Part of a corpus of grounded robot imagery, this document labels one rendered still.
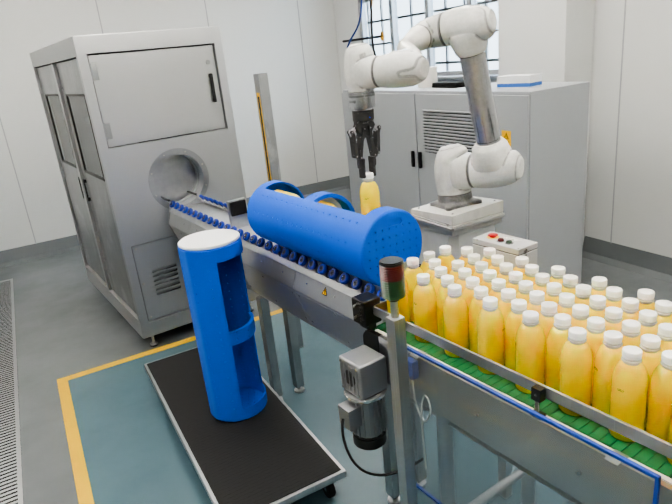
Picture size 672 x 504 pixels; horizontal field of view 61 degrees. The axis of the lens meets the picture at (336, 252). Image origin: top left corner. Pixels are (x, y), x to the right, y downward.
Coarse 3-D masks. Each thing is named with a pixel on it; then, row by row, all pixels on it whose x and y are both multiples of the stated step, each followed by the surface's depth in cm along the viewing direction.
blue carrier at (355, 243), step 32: (256, 192) 262; (320, 192) 235; (256, 224) 259; (288, 224) 234; (320, 224) 216; (352, 224) 202; (384, 224) 199; (416, 224) 207; (320, 256) 221; (352, 256) 200; (384, 256) 201; (416, 256) 210
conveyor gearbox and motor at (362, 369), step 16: (352, 352) 183; (368, 352) 182; (352, 368) 177; (368, 368) 176; (384, 368) 180; (352, 384) 180; (368, 384) 178; (384, 384) 182; (352, 400) 180; (368, 400) 179; (352, 416) 180; (368, 416) 183; (384, 416) 188; (352, 432) 190; (368, 432) 185; (384, 432) 189; (368, 448) 186
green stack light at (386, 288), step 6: (384, 282) 145; (396, 282) 144; (402, 282) 145; (384, 288) 145; (390, 288) 144; (396, 288) 144; (402, 288) 145; (384, 294) 146; (390, 294) 145; (396, 294) 145; (402, 294) 146; (390, 300) 146
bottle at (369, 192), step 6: (366, 180) 203; (372, 180) 204; (366, 186) 203; (372, 186) 203; (360, 192) 205; (366, 192) 203; (372, 192) 203; (378, 192) 205; (360, 198) 206; (366, 198) 204; (372, 198) 203; (378, 198) 205; (360, 204) 208; (366, 204) 205; (372, 204) 204; (378, 204) 205; (366, 210) 205
